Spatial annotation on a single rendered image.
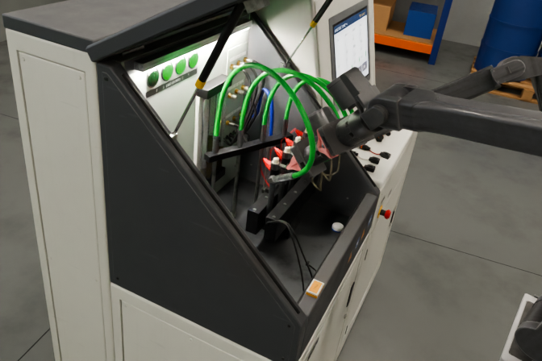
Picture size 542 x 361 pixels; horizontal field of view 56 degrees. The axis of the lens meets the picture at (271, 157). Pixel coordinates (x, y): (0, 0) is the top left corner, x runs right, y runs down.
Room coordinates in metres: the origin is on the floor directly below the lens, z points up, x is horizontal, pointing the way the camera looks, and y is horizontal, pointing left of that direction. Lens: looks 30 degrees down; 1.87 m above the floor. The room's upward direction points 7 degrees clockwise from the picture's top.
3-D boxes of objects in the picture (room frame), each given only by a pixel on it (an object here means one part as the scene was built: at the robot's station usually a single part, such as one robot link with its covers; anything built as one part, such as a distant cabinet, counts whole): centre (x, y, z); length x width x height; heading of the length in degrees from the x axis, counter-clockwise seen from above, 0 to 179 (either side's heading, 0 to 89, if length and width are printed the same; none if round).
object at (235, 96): (1.58, 0.14, 1.20); 0.13 x 0.03 x 0.31; 158
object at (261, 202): (1.37, -0.06, 0.91); 0.34 x 0.10 x 0.15; 158
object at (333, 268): (1.17, -0.23, 0.87); 0.62 x 0.04 x 0.16; 158
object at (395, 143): (1.85, -0.42, 0.97); 0.70 x 0.22 x 0.03; 158
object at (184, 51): (1.36, 0.23, 1.43); 0.54 x 0.03 x 0.02; 158
